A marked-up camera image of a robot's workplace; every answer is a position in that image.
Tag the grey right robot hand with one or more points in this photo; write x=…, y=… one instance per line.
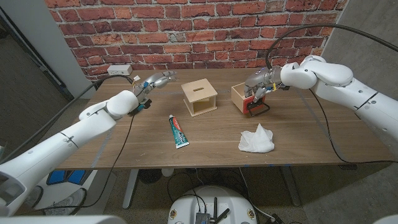
x=261, y=81

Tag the wooden box with slot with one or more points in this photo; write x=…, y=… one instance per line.
x=199, y=91

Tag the grey table leg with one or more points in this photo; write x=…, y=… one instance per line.
x=290, y=186

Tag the grey sneaker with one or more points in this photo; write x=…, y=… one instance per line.
x=66, y=202
x=34, y=196

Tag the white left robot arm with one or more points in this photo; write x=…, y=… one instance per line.
x=77, y=130

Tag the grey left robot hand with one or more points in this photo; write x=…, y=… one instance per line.
x=155, y=81

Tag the white table leg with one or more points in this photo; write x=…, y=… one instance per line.
x=130, y=186

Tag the grey box with black antennas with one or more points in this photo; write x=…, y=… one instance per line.
x=202, y=218

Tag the printed brick wall backdrop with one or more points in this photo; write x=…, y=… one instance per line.
x=199, y=34

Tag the white board with blue pedals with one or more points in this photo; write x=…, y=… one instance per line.
x=66, y=177

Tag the wooden drawer with red front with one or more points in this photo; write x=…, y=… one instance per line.
x=238, y=98

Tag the green red toothpaste tube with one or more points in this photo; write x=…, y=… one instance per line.
x=178, y=132

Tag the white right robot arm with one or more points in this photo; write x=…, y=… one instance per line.
x=342, y=84

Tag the white robot torso base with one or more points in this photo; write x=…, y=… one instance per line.
x=186, y=205

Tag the black round floor object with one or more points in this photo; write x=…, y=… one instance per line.
x=150, y=175

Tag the white power outlet strip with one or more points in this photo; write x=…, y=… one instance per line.
x=119, y=69

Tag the white crumpled tissue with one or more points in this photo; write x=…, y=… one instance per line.
x=256, y=141

